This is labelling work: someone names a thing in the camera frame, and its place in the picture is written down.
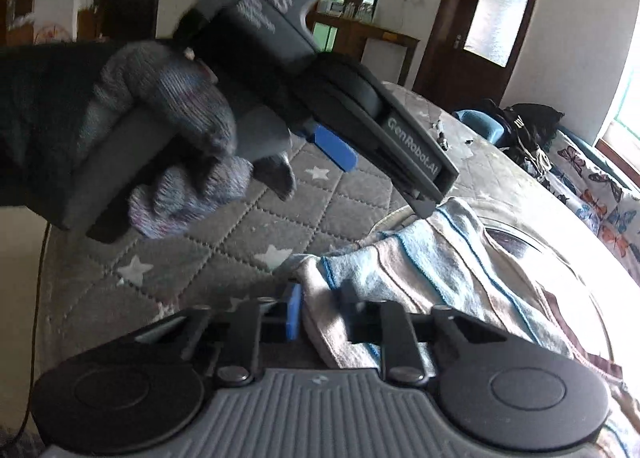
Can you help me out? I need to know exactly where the striped blue beige towel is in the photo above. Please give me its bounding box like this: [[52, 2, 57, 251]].
[[295, 198, 640, 458]]

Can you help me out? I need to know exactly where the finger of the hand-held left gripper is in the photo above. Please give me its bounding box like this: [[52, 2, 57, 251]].
[[292, 120, 359, 172]]

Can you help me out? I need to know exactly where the round glass turntable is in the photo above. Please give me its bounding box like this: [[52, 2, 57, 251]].
[[372, 203, 618, 369]]

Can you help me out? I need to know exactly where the dark wooden sideboard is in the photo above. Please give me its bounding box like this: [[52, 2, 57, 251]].
[[306, 13, 421, 85]]

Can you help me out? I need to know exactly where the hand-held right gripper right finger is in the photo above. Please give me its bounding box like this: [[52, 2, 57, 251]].
[[340, 283, 508, 385]]

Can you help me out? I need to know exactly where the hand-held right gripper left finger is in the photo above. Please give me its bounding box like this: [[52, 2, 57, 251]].
[[132, 283, 303, 385]]

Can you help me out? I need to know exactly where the blue sofa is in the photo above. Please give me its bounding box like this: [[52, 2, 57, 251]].
[[452, 109, 640, 199]]

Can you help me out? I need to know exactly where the large window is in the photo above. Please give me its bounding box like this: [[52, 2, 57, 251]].
[[597, 58, 640, 189]]

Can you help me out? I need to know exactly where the butterfly print cushion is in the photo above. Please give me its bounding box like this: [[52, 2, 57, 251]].
[[595, 183, 640, 286], [542, 130, 626, 234]]

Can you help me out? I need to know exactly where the pile of black clothes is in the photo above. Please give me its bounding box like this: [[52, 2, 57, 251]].
[[480, 100, 566, 174]]

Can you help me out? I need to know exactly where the person's left hand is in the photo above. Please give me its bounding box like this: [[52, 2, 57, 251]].
[[77, 40, 297, 240]]

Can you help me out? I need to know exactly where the dark wooden door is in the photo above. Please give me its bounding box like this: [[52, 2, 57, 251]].
[[414, 0, 551, 114]]

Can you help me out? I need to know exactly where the black cable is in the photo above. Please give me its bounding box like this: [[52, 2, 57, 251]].
[[19, 223, 53, 439]]

